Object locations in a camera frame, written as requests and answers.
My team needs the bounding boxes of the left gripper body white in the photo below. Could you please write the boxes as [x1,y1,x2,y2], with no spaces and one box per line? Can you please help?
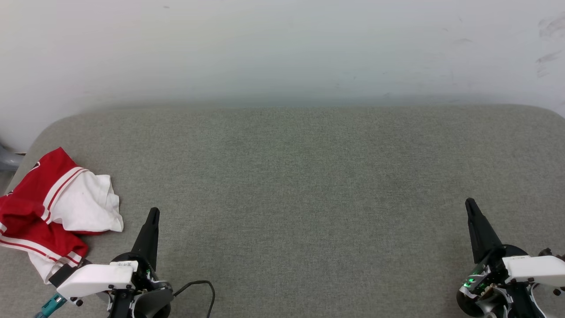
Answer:
[56,252,175,318]

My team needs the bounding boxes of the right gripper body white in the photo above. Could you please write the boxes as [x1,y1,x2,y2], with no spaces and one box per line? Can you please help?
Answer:
[456,244,565,318]

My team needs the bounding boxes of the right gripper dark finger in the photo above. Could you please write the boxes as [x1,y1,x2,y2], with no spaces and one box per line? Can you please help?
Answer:
[465,197,505,265]

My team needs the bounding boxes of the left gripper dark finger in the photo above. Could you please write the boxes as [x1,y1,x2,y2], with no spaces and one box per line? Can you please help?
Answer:
[131,207,160,272]

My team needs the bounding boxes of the red white basketball jersey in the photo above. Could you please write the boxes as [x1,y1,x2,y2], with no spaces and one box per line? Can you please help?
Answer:
[0,147,124,284]

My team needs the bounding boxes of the grey fabric sofa cushion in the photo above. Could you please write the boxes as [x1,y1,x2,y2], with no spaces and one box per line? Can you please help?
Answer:
[0,104,565,318]

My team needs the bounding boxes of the black cable with teal plug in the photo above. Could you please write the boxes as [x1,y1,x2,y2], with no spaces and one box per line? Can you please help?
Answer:
[34,293,68,318]

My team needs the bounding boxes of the thin black cable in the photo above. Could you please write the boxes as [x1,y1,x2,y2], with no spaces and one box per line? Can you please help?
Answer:
[173,280,216,318]

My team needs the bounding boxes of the grey metal pipe frame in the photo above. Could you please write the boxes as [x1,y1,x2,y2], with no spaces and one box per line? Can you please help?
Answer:
[0,144,25,172]

